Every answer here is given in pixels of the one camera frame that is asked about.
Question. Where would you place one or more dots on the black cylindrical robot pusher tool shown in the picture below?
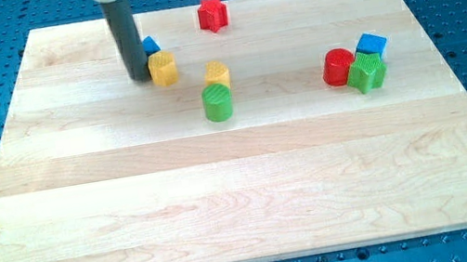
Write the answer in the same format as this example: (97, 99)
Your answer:
(118, 15)

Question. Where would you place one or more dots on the green cylinder block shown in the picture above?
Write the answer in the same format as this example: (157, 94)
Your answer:
(217, 102)

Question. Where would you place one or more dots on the yellow hexagon block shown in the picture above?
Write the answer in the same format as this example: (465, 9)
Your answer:
(162, 68)

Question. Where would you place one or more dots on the green star block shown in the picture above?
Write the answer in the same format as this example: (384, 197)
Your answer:
(367, 72)

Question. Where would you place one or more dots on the blue triangle block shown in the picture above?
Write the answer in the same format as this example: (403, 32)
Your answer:
(150, 46)

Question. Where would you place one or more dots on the red cylinder block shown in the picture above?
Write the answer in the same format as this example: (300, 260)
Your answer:
(336, 66)

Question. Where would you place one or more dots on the blue cube block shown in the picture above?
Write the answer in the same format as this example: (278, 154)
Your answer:
(371, 44)

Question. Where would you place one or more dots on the red star block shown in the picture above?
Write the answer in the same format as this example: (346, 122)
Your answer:
(212, 15)

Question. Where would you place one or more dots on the light wooden board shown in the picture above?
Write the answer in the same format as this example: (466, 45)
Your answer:
(97, 168)

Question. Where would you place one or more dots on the yellow half-round block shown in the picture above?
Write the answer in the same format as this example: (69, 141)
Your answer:
(217, 73)

